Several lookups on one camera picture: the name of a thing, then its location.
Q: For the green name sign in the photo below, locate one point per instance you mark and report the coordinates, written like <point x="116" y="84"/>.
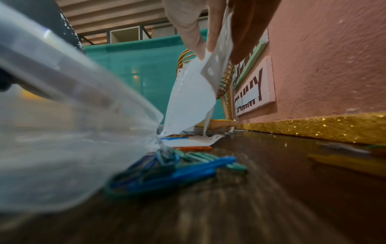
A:
<point x="251" y="54"/>

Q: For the torn white paper sheet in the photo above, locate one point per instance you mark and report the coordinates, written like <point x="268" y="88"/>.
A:
<point x="190" y="100"/>

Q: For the yellow sticky note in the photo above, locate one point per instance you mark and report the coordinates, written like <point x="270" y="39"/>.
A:
<point x="221" y="124"/>

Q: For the pink name sign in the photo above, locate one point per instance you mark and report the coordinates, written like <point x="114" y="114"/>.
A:
<point x="259" y="90"/>

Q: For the rattan basket stand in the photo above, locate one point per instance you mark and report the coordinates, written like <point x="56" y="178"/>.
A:
<point x="226" y="78"/>

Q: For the pile of coloured paper clips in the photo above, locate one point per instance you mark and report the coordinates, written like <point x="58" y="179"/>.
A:
<point x="187" y="171"/>

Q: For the black speckled board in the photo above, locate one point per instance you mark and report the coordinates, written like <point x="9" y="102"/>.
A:
<point x="66" y="21"/>

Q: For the person's right hand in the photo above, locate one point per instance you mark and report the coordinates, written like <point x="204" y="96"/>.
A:
<point x="193" y="21"/>

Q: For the white open shelf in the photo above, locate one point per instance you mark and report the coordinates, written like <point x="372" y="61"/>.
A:
<point x="125" y="34"/>

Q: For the clear plastic storage box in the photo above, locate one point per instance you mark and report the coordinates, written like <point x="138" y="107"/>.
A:
<point x="60" y="119"/>

